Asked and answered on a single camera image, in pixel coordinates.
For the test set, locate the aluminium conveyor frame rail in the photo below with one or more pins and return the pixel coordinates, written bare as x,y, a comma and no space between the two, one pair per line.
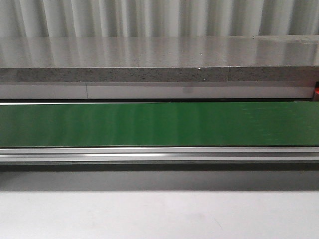
160,159

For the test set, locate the grey speckled stone counter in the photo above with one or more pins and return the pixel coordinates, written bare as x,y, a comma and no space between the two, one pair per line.
255,68

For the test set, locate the green conveyor belt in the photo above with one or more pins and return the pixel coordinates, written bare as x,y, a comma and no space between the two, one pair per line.
160,124

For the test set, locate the white pleated curtain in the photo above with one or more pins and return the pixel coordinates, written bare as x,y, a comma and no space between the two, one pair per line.
152,18

